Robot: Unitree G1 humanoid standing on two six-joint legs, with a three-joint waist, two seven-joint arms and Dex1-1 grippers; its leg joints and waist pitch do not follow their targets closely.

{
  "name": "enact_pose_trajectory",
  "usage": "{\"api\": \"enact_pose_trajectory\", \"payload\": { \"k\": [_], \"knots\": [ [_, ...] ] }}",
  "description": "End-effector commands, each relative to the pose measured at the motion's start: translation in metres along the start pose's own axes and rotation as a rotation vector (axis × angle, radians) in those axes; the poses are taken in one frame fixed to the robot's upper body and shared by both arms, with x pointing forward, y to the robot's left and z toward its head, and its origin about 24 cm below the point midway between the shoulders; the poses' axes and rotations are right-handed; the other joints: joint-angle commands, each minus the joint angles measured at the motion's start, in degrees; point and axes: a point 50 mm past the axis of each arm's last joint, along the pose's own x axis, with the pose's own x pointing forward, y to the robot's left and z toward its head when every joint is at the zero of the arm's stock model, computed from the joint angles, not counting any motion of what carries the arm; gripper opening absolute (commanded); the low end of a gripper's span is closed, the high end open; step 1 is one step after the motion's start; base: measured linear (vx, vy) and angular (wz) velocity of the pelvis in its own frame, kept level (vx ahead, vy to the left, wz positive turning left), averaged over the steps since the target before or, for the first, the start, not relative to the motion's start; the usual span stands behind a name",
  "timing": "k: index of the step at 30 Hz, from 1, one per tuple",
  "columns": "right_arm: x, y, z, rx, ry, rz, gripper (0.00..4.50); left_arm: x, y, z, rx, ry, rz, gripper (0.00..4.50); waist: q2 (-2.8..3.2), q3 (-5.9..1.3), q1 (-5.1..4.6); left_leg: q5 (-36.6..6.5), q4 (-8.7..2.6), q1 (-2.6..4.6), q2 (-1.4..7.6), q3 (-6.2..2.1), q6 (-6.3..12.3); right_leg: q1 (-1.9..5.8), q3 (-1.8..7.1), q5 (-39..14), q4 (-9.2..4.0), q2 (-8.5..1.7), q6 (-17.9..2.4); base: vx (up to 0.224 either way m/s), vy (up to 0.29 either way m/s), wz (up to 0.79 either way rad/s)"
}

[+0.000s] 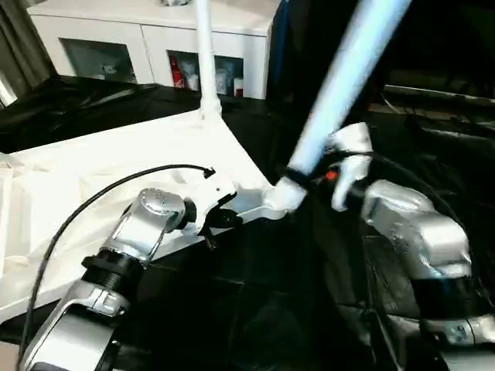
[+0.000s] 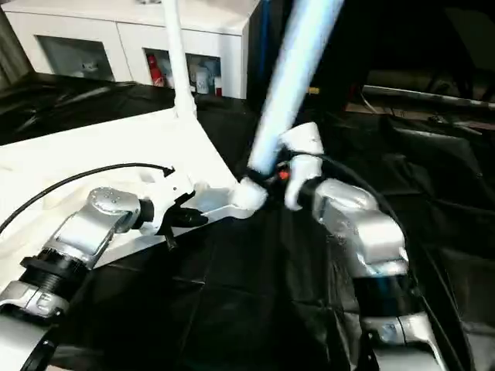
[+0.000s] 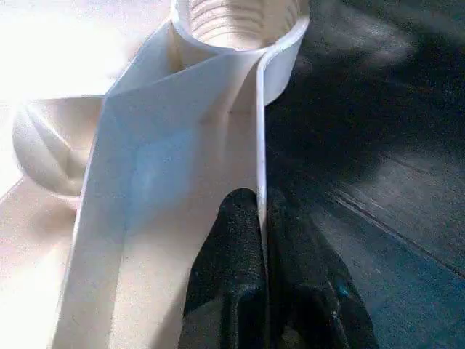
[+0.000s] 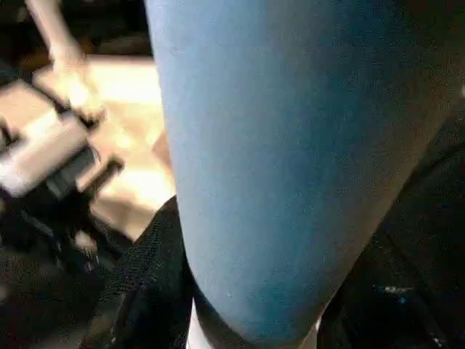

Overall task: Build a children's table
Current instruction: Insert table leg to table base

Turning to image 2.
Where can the dark metal rail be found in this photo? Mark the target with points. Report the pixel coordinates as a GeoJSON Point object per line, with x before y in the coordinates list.
{"type": "Point", "coordinates": [425, 94]}

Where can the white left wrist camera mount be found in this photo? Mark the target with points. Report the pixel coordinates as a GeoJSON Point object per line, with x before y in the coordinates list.
{"type": "Point", "coordinates": [170, 193]}

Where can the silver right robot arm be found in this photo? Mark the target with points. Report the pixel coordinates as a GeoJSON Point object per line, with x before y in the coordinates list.
{"type": "Point", "coordinates": [367, 239]}

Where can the white glass-door cabinet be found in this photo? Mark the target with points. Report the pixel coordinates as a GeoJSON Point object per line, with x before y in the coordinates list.
{"type": "Point", "coordinates": [116, 23]}

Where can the black box with yellow label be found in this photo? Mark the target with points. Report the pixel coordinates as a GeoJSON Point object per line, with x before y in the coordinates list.
{"type": "Point", "coordinates": [328, 46]}

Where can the white bottle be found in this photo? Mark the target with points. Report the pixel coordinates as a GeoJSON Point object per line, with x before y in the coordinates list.
{"type": "Point", "coordinates": [201, 83]}

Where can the grey curtain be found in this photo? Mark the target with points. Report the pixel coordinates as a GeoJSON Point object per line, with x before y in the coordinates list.
{"type": "Point", "coordinates": [9, 50]}

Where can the grey patterned ornament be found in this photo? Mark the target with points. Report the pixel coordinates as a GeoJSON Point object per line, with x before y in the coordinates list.
{"type": "Point", "coordinates": [149, 1]}

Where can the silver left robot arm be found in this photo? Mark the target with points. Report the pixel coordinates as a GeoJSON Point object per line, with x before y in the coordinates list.
{"type": "Point", "coordinates": [77, 239]}

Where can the white plastic table leg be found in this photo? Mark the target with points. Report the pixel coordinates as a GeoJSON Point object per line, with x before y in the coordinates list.
{"type": "Point", "coordinates": [290, 85]}
{"type": "Point", "coordinates": [179, 58]}

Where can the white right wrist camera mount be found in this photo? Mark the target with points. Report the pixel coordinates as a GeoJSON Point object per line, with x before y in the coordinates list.
{"type": "Point", "coordinates": [303, 154]}

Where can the red package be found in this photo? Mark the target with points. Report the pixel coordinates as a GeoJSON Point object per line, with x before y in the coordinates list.
{"type": "Point", "coordinates": [154, 69]}

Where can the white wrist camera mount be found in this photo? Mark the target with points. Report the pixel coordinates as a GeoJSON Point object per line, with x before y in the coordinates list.
{"type": "Point", "coordinates": [170, 193]}
{"type": "Point", "coordinates": [303, 154]}

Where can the black work mat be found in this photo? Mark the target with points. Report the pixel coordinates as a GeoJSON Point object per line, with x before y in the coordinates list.
{"type": "Point", "coordinates": [270, 290]}

